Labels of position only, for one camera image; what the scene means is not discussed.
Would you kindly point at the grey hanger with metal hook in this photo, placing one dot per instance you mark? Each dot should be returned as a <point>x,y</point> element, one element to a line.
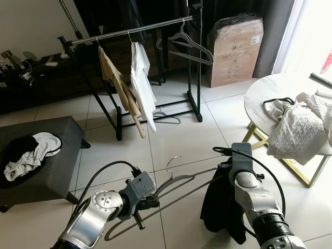
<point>174,120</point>
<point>181,179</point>
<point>205,53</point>

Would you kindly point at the black garment with blue print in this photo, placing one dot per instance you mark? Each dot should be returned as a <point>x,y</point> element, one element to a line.
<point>223,207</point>

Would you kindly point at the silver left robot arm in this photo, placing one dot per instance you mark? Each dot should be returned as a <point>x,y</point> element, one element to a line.
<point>93,218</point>

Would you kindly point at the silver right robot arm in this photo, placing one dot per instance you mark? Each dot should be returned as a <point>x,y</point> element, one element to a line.
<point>257,199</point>

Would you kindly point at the grey upholstered ottoman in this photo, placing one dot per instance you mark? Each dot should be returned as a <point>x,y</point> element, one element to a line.
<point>62,155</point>

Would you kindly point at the cream shirt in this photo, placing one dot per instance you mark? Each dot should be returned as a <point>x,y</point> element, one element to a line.
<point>141,83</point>

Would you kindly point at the white and black garment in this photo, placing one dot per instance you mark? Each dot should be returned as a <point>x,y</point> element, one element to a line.
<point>41,148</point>

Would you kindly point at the tan shirt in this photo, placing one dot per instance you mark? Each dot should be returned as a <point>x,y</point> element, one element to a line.
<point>119,83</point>

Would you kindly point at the dark wood tv cabinet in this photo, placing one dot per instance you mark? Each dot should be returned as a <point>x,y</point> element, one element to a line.
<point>46,85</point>

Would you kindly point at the grey white folded garment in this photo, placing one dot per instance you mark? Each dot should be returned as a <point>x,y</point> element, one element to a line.
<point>275,109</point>

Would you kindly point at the brown cardboard box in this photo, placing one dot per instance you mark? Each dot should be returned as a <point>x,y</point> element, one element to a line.
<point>233,54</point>

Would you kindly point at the white stick-shaped item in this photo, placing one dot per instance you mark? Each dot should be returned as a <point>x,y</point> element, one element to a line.
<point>324,94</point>

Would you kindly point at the round white table gold legs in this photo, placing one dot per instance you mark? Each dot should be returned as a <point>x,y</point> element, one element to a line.
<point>280,85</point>

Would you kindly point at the grey remote control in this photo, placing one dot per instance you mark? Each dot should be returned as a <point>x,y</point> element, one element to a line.
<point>321,80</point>

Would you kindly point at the red fabric item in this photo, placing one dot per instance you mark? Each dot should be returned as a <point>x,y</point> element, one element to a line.
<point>328,65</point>

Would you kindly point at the silver metal pole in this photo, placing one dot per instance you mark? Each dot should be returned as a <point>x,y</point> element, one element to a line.
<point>70,18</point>

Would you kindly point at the dark grey curtain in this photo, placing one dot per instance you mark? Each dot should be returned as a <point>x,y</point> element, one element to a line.
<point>275,31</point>

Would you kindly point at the white sheer curtain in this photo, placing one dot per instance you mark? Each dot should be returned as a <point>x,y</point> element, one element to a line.
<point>311,36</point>

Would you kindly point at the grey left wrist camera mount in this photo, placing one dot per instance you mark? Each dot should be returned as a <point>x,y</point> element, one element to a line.
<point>140,185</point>

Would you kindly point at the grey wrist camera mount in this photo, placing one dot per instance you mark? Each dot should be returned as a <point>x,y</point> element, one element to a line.
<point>241,155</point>
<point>140,185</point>

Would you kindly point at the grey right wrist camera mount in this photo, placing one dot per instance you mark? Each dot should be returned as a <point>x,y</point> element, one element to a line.
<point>241,155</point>

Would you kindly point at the black clothes rack silver rail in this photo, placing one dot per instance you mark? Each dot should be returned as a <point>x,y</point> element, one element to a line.
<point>135,28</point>

